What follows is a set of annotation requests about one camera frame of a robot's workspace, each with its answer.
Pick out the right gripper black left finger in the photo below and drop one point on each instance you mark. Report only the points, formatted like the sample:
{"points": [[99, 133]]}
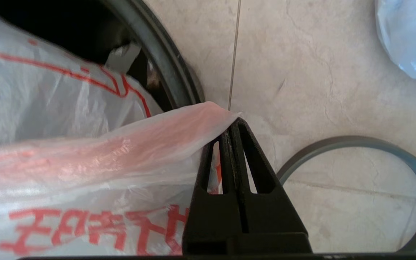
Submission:
{"points": [[211, 216]]}

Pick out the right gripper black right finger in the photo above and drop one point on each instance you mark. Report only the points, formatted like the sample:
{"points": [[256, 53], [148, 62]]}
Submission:
{"points": [[273, 224]]}

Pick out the fresh white orange-printed bag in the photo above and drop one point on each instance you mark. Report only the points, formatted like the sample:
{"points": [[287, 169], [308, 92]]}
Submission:
{"points": [[67, 144]]}

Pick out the white bag pink rim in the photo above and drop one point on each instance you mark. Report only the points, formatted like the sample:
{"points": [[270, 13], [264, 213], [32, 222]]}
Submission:
{"points": [[414, 36]]}

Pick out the black round trash bin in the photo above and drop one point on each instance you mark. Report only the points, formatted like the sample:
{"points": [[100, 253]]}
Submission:
{"points": [[168, 54]]}

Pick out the white paper scrap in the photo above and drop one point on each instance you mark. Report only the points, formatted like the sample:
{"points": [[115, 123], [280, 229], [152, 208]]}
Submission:
{"points": [[123, 57]]}

